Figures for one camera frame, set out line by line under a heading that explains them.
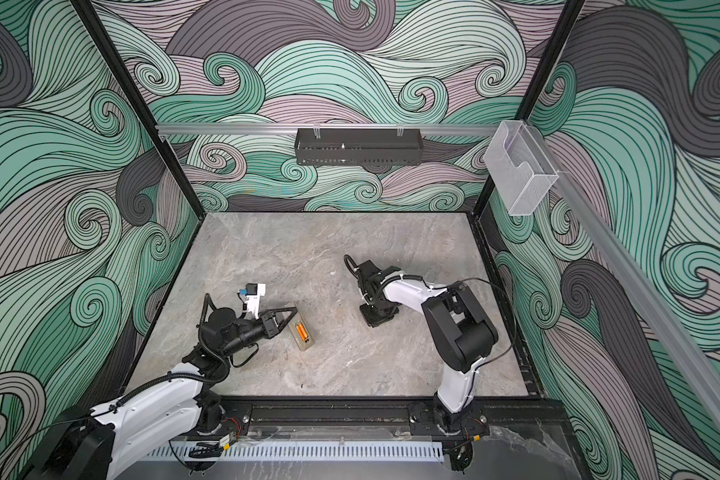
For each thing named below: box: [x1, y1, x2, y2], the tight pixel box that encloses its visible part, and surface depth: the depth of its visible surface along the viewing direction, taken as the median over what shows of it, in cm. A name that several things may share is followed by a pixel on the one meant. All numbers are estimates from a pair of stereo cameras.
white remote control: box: [289, 318, 315, 351], surface depth 79 cm
